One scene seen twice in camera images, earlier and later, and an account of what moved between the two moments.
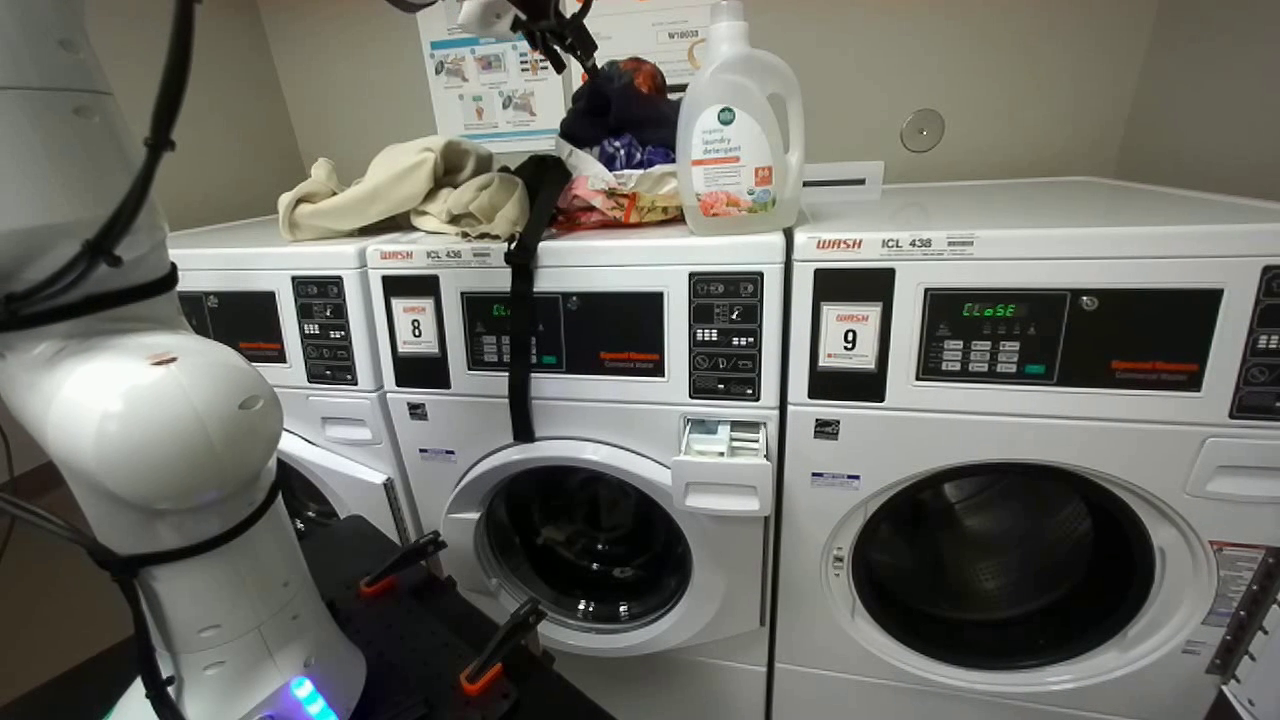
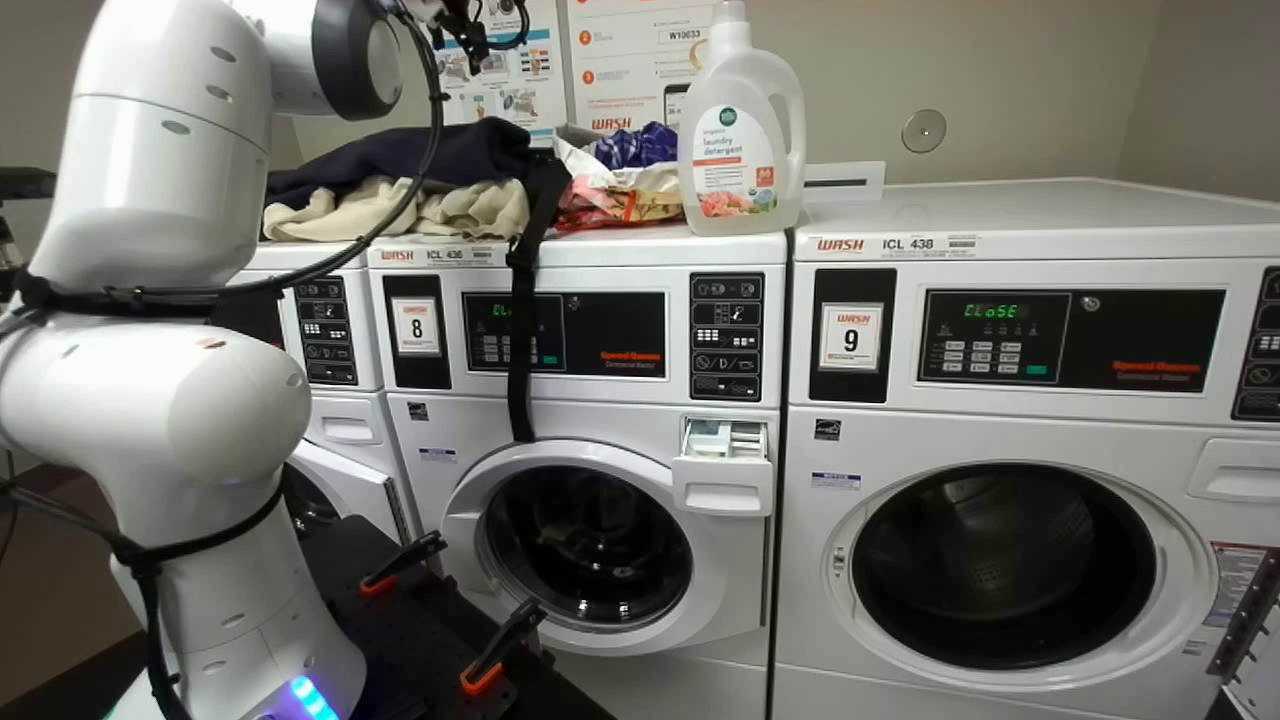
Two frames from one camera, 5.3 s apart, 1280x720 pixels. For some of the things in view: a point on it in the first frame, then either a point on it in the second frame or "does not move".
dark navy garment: [623, 121] to [470, 149]
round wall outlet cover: [923, 130] does not move
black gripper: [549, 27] to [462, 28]
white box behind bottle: [843, 183] does not move
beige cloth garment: [421, 183] does not move
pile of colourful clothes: [608, 197] does not move
